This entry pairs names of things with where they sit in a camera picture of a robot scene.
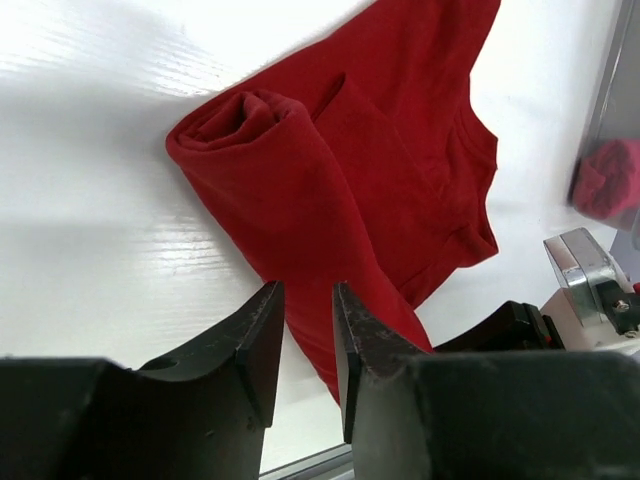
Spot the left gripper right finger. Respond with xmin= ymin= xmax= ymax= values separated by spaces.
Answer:
xmin=333 ymin=284 xmax=639 ymax=479

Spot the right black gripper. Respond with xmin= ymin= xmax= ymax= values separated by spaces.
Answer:
xmin=435 ymin=301 xmax=565 ymax=353

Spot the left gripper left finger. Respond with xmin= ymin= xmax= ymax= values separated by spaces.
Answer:
xmin=1 ymin=282 xmax=284 ymax=479

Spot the dark red t shirt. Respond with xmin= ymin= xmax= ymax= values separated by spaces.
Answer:
xmin=166 ymin=1 xmax=500 ymax=393

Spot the clear plastic bin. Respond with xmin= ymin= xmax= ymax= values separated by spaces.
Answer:
xmin=569 ymin=1 xmax=639 ymax=241

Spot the pink rolled t shirt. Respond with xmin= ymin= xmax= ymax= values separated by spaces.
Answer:
xmin=571 ymin=139 xmax=639 ymax=220

